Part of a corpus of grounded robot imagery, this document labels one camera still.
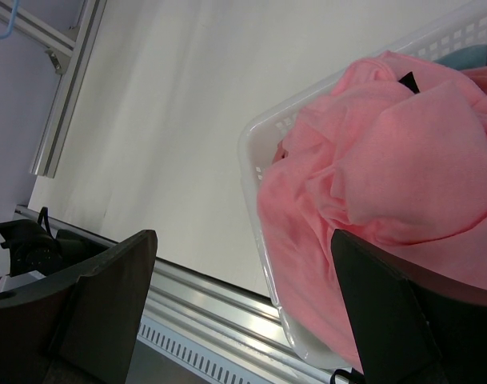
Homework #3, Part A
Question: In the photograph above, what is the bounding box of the salmon pink t shirt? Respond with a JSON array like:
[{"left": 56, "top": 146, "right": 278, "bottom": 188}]
[{"left": 463, "top": 66, "right": 487, "bottom": 94}]

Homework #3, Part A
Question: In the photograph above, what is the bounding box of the white plastic basket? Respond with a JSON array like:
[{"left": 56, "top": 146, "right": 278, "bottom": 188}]
[{"left": 238, "top": 1, "right": 487, "bottom": 370}]

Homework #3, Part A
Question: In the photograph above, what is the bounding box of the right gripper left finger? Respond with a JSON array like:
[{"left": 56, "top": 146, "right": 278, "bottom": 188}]
[{"left": 0, "top": 230, "right": 158, "bottom": 383}]

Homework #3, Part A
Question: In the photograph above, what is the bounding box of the light pink t shirt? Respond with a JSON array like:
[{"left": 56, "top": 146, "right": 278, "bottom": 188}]
[{"left": 257, "top": 52, "right": 487, "bottom": 368}]

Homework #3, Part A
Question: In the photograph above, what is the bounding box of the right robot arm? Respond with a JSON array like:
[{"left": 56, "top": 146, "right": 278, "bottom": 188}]
[{"left": 0, "top": 207, "right": 487, "bottom": 383}]

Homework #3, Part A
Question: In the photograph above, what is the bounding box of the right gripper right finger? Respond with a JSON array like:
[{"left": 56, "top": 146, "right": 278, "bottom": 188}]
[{"left": 331, "top": 230, "right": 487, "bottom": 383}]

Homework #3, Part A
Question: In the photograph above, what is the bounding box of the blue grey t shirt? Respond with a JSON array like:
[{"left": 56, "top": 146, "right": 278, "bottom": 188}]
[{"left": 435, "top": 44, "right": 487, "bottom": 70}]

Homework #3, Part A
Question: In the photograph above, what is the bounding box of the white slotted cable duct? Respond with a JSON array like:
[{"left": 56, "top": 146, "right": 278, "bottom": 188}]
[{"left": 137, "top": 316, "right": 269, "bottom": 384}]

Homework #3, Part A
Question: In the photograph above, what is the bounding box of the front aluminium rail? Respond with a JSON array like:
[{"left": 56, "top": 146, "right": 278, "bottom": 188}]
[{"left": 14, "top": 203, "right": 308, "bottom": 369}]

